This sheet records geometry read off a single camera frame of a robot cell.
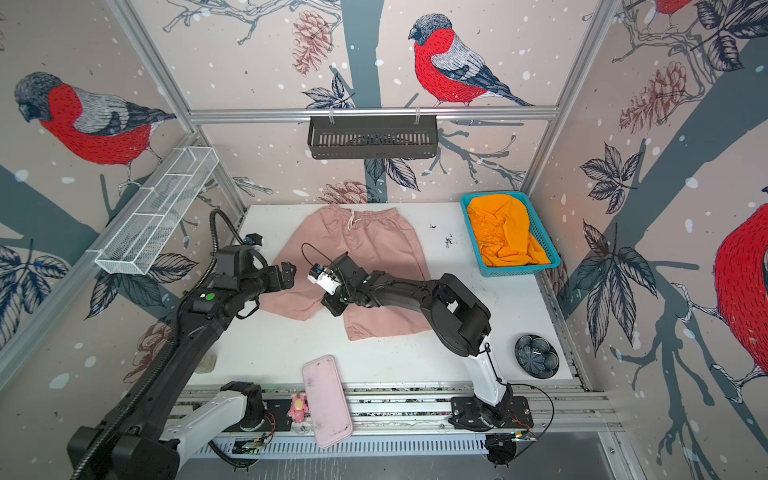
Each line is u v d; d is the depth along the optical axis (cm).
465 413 73
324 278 80
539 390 67
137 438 38
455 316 51
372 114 96
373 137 105
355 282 71
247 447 71
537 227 103
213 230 58
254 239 70
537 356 81
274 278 70
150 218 76
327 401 74
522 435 70
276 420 73
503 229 101
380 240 107
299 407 73
